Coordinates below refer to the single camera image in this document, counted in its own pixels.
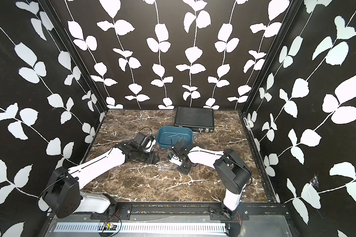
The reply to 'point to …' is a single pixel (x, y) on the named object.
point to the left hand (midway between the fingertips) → (156, 156)
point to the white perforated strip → (145, 227)
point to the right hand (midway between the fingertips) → (183, 165)
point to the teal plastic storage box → (166, 136)
